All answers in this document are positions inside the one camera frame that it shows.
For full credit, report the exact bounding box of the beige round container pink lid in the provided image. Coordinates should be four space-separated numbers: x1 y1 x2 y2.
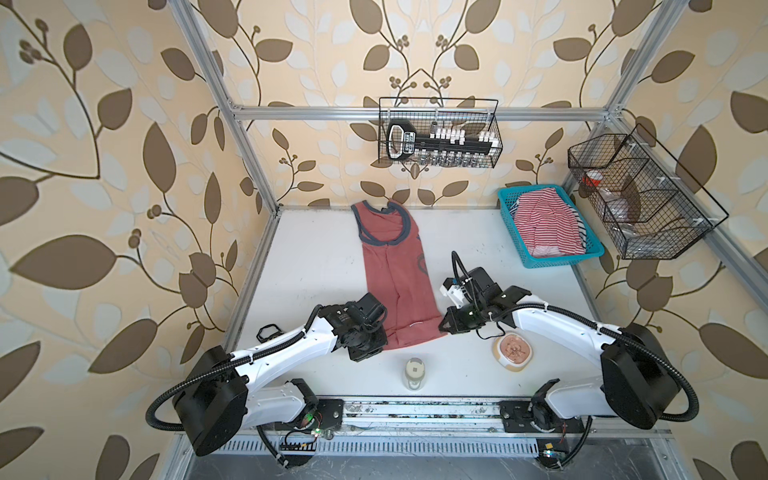
492 333 533 372

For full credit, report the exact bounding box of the black wire basket back wall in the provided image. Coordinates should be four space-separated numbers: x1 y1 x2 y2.
377 96 503 169

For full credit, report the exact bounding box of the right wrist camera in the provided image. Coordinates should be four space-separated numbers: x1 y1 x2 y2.
440 277 469 308

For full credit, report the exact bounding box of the black wire basket wall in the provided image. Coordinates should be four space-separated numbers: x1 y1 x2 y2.
568 124 729 260
377 96 503 169

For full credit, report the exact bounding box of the black wire basket right wall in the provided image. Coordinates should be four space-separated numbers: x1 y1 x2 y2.
568 124 729 260

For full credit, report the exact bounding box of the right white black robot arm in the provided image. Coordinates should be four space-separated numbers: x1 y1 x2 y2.
439 252 700 432

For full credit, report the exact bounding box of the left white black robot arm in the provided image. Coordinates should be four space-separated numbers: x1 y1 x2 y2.
145 293 388 457

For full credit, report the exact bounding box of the striped red white tank top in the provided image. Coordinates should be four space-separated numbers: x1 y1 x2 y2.
512 187 586 258

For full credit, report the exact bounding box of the teal plastic basket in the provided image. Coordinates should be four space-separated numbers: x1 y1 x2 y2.
498 185 604 268

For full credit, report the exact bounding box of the small clear jar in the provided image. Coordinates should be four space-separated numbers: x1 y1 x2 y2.
404 358 426 391

